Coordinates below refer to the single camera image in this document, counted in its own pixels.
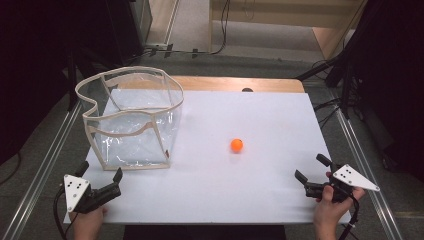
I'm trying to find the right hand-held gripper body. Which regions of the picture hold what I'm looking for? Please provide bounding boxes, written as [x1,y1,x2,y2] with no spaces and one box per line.
[303,163,381,203]

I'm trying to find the black hanging cable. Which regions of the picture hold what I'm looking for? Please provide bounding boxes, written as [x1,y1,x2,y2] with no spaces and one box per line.
[209,0,232,56]

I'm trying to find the white table mat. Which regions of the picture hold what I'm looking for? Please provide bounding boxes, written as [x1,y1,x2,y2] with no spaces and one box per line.
[63,89,353,225]

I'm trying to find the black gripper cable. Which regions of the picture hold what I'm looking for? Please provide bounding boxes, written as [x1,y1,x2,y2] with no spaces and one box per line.
[337,194,361,240]
[52,185,79,240]

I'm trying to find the person's left hand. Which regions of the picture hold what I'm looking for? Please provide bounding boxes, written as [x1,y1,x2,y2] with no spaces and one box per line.
[70,206,108,240]

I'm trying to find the black floor cables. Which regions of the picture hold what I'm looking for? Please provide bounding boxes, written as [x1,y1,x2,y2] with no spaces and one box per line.
[312,96,345,130]

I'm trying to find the orange ball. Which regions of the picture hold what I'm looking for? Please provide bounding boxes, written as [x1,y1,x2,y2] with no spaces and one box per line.
[230,138,245,154]

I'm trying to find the black metal stand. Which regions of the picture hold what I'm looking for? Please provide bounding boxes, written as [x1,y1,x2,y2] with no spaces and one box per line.
[295,54,355,120]
[65,49,80,113]

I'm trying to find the aluminium floor rail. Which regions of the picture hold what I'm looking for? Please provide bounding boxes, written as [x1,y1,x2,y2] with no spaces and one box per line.
[328,89,405,240]
[0,99,83,240]

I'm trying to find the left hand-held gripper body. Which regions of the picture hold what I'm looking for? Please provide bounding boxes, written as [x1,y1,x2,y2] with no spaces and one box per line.
[63,174,122,214]

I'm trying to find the person's right hand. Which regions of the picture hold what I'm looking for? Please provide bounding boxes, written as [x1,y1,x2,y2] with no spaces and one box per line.
[313,184,366,231]

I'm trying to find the wooden table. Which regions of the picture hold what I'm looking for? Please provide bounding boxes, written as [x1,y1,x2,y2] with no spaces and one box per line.
[116,75,306,94]

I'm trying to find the light wooden shelf unit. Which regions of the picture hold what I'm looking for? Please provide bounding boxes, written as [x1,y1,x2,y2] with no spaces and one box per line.
[208,0,369,61]

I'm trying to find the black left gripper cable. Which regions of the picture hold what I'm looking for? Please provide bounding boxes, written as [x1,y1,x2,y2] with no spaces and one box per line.
[52,185,79,240]

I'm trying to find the clear plastic bag beige trim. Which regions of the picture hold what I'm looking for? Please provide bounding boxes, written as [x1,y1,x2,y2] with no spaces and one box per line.
[74,65,185,172]

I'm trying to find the black cabinet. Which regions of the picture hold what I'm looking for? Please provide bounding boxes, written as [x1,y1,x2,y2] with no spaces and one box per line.
[105,0,154,65]

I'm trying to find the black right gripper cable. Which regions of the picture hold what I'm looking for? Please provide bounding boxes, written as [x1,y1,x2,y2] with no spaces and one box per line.
[337,194,361,240]

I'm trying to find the black floor cable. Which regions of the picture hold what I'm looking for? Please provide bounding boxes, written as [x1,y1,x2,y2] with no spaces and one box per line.
[0,151,23,186]

